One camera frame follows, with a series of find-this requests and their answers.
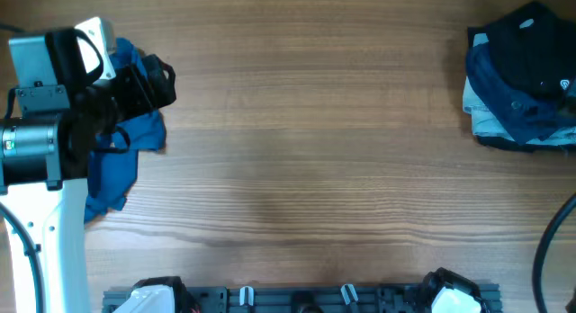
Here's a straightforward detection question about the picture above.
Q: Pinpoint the black polo shirt with logo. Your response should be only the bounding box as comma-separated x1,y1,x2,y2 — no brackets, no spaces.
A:
484,1,575,109

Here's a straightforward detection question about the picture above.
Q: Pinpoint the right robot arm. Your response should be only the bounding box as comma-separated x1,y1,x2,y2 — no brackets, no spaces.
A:
416,268,490,313

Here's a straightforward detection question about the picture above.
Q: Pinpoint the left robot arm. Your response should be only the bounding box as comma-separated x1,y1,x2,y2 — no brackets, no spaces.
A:
1,18,176,312

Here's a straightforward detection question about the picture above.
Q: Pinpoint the blue crumpled shirt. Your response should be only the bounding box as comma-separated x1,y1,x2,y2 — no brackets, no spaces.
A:
83,37,167,224

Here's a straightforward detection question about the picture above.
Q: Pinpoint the black folded garment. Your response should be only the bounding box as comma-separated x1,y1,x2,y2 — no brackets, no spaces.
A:
465,28,575,152

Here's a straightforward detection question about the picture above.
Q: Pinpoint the light blue folded garment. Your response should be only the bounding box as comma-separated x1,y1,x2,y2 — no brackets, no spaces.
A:
463,31,576,148

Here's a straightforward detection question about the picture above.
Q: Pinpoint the dark navy folded garment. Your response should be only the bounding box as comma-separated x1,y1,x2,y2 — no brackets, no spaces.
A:
464,42,576,147

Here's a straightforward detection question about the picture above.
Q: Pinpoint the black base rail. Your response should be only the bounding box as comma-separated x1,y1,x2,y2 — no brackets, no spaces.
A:
102,276,503,313

